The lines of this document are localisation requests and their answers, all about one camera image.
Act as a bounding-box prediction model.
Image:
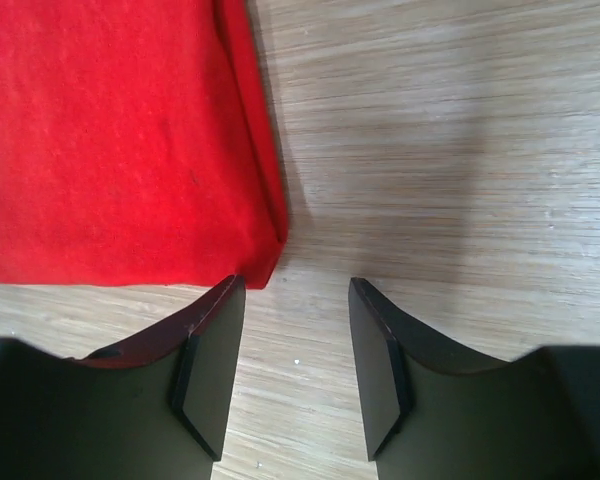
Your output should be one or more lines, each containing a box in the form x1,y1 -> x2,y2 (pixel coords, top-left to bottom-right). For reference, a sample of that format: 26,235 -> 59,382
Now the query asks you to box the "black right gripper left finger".
0,276 -> 246,479

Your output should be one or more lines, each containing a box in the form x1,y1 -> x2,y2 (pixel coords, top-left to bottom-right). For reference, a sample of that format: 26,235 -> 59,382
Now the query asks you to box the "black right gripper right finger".
348,278 -> 600,479

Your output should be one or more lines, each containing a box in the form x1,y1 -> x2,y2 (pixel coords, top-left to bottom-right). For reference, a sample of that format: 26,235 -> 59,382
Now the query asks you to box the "red t shirt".
0,1 -> 288,289

